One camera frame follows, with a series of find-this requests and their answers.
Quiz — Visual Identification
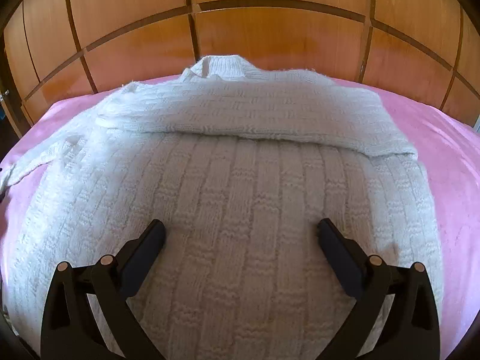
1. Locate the white knitted sweater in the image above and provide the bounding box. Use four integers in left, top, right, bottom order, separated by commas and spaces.
1, 55, 444, 359

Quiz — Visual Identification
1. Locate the pink bed cover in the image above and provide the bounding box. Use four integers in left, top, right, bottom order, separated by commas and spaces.
1, 78, 479, 359

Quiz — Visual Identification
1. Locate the wooden wardrobe door with knob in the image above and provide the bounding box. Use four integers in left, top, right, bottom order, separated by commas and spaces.
1, 35, 24, 138

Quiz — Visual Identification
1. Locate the wooden panelled headboard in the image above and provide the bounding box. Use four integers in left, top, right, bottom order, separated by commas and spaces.
1, 0, 479, 133

